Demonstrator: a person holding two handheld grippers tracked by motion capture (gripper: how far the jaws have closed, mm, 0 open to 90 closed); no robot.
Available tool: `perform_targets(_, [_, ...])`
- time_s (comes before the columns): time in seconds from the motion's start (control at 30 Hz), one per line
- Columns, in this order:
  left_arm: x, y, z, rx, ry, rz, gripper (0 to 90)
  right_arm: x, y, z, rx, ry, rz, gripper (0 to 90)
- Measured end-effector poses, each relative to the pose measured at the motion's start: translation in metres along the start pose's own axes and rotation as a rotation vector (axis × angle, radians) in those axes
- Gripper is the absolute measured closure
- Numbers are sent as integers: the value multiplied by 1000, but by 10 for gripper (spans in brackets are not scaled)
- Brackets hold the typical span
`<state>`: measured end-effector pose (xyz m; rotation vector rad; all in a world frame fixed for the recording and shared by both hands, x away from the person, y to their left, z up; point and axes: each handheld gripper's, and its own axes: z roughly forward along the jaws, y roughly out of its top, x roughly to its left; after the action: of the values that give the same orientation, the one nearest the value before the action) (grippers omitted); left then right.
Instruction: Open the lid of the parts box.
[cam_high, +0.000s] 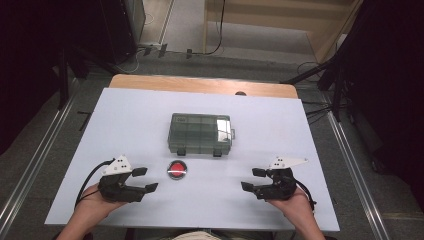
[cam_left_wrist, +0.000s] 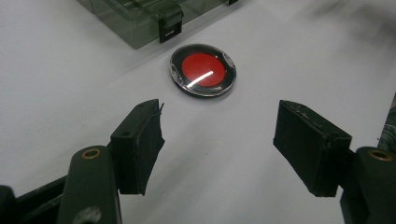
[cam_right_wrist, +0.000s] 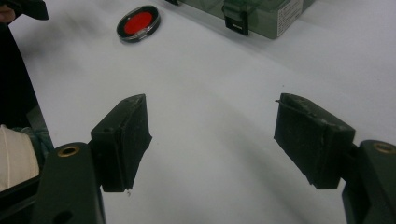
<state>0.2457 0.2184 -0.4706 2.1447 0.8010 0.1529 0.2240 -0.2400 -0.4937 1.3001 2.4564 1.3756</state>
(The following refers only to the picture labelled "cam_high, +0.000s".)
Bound dark curtain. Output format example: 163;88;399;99
328;0;424;213
0;0;103;156

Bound grey compartment storage box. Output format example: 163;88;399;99
167;112;236;158

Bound black metal stand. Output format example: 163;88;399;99
57;46;70;111

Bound white board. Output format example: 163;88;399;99
44;87;341;233

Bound black tripod stand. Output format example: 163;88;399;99
280;54;352;123

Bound right hand-held gripper cable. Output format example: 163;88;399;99
294;179;317;212

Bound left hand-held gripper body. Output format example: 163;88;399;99
97;154;148;203

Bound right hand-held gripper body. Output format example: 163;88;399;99
253;156;309;202

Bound hand-held gripper cable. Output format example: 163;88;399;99
294;179;317;212
73;159;116;209

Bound wooden shelf frame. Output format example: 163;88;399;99
202;0;365;64

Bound white power strip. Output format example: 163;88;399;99
137;41;163;50

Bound black floor cables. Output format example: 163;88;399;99
295;61;348;125

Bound person's right hand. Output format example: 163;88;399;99
266;186;316;229

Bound person's left hand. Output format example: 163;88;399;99
68;184;128;231

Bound left hand-held gripper cable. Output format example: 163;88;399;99
73;159;116;209

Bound person's clothing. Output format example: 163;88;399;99
124;228;275;240

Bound black cabinet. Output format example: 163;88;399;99
99;0;147;65

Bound metal floor rail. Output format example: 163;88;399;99
0;79;82;232
325;110;392;240

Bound black hex key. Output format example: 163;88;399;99
76;110;93;132

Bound hanging black cable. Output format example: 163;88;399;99
191;0;227;57

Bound red round tin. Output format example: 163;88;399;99
166;159;188;181

